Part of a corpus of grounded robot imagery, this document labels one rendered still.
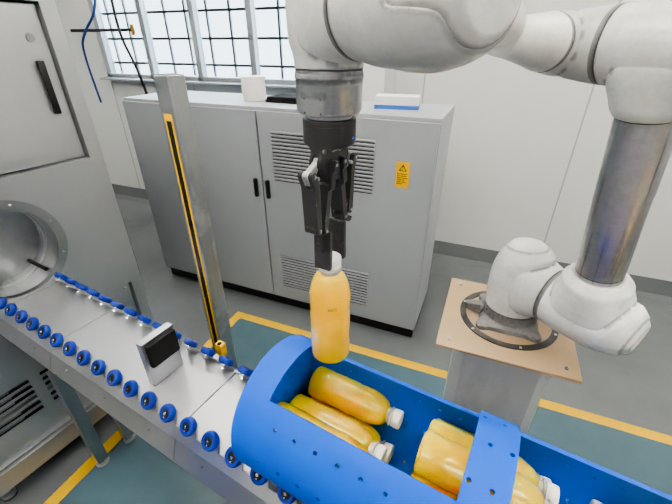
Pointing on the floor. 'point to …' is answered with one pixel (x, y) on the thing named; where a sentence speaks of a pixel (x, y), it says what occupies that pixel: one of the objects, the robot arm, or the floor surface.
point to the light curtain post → (194, 203)
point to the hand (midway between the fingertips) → (330, 244)
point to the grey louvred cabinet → (407, 143)
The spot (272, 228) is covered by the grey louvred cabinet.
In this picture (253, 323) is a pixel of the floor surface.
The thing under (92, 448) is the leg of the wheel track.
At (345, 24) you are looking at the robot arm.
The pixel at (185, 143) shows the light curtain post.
